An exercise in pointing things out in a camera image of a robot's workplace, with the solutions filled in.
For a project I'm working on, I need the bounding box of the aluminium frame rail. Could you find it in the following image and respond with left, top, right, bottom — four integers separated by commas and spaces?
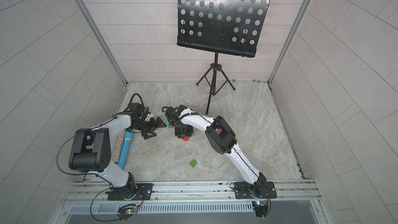
61, 179, 321, 204

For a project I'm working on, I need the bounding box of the glittery silver microphone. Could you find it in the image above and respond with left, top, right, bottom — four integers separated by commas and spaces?
113, 130, 126, 164

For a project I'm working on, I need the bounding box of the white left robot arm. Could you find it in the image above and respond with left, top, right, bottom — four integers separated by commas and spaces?
68, 103, 167, 200

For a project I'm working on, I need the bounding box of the right circuit board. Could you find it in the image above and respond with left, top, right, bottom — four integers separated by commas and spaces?
252, 201, 270, 218

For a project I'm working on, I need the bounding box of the circuit board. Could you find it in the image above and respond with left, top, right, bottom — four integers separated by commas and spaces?
117, 204, 141, 221
252, 201, 270, 218

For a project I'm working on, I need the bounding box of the black music stand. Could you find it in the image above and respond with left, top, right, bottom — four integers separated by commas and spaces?
177, 0, 271, 97

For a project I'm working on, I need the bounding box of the left circuit board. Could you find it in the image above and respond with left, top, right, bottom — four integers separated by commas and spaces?
117, 204, 141, 221

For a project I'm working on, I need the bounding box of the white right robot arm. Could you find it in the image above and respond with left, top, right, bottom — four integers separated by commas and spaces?
162, 105, 267, 198

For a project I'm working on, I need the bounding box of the light green block front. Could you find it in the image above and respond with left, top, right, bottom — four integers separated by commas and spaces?
189, 159, 198, 168

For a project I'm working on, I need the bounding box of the blue flat object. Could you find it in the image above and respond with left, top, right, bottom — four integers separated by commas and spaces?
118, 132, 134, 169

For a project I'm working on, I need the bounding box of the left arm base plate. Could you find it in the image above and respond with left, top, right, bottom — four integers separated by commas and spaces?
106, 183, 153, 201

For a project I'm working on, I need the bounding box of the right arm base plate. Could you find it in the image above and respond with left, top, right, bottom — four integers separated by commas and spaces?
230, 181, 277, 199

